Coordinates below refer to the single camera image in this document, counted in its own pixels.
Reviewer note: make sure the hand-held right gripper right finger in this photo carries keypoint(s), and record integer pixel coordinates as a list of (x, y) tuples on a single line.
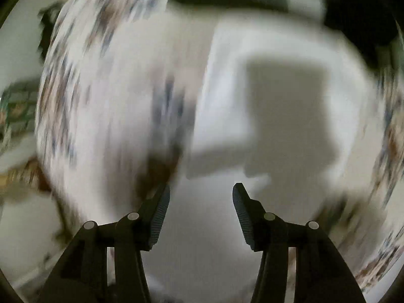
[(243, 214)]

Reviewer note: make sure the floral printed blanket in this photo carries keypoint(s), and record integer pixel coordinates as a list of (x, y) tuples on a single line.
[(104, 101)]

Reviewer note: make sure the white cloth garment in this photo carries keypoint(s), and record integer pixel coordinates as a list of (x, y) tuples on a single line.
[(284, 101)]

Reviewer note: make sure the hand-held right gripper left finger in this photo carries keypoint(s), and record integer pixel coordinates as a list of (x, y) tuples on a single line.
[(160, 214)]

